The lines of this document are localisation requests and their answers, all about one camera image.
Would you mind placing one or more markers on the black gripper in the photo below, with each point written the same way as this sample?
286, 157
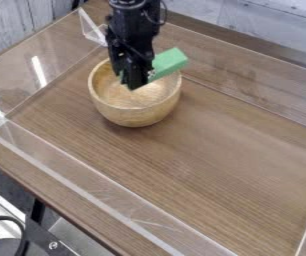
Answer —
134, 25

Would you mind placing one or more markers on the green rectangular block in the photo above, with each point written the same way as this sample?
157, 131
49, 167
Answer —
167, 62

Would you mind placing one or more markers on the brown wooden bowl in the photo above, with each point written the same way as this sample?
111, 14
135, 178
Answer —
137, 108

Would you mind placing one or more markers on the black table leg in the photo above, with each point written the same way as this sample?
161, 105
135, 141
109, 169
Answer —
38, 211

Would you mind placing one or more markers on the metal base bracket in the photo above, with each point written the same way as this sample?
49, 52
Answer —
41, 237

